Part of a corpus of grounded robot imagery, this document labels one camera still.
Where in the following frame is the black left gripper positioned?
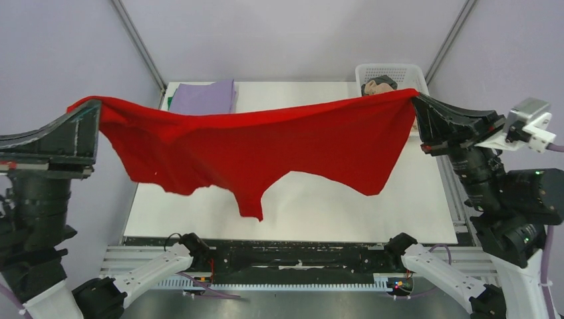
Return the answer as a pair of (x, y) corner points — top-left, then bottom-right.
(0, 94), (108, 248)

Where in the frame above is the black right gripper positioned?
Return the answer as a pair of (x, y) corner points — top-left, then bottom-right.
(410, 88), (505, 207)

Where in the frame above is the red t shirt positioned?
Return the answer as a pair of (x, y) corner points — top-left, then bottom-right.
(67, 88), (420, 223)

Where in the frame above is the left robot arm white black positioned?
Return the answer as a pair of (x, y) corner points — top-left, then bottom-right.
(1, 99), (209, 318)

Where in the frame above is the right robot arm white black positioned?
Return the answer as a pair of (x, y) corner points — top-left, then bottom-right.
(384, 94), (563, 318)

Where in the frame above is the white plastic basket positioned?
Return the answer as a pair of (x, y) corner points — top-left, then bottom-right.
(355, 63), (430, 96)

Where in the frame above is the grey t shirt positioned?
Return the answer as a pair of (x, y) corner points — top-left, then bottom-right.
(360, 75), (398, 96)

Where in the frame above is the beige t shirt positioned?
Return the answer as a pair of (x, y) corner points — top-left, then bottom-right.
(363, 80), (394, 96)

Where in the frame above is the folded green t shirt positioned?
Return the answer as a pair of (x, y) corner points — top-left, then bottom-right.
(166, 92), (176, 110)

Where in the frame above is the folded purple t shirt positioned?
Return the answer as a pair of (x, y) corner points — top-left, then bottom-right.
(169, 79), (236, 116)

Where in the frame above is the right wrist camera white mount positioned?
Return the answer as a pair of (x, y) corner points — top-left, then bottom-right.
(476, 98), (556, 154)

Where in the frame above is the white slotted cable duct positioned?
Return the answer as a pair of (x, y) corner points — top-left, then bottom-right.
(153, 275), (414, 292)

